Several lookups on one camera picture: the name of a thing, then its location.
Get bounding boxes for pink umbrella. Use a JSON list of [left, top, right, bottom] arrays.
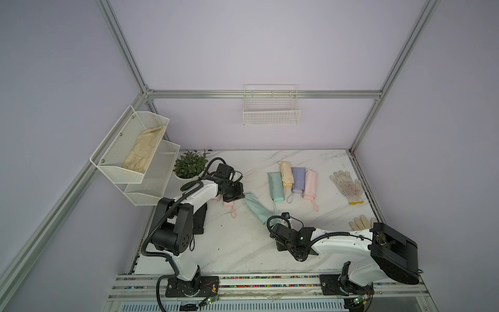
[[302, 168, 319, 212], [223, 201, 237, 218]]

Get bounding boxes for teal umbrella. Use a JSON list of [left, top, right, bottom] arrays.
[[244, 192, 279, 226], [267, 172, 285, 213]]

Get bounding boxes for black umbrella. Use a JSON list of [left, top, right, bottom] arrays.
[[190, 204, 208, 251]]

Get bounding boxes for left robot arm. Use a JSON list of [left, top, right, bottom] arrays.
[[140, 157, 244, 311]]

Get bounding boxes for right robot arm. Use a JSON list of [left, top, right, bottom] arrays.
[[265, 213, 421, 297]]

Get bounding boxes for potted green plant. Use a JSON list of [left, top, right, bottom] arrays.
[[173, 149, 212, 180]]

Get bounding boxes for yellow umbrella in sleeve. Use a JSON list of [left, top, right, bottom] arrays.
[[278, 161, 294, 198]]

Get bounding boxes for cream work glove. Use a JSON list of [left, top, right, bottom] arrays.
[[349, 214, 378, 231]]

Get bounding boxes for purple umbrella in sleeve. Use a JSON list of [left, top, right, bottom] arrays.
[[286, 167, 305, 204]]

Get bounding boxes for white dotted work glove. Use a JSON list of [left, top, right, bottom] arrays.
[[330, 170, 364, 205]]

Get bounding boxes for beige gloves in shelf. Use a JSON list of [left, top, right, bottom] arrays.
[[122, 126, 166, 174]]

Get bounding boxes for white two-tier mesh shelf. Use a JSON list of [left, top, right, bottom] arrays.
[[90, 107, 180, 206]]

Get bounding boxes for white wire wall basket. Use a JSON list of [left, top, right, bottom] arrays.
[[242, 84, 301, 126]]

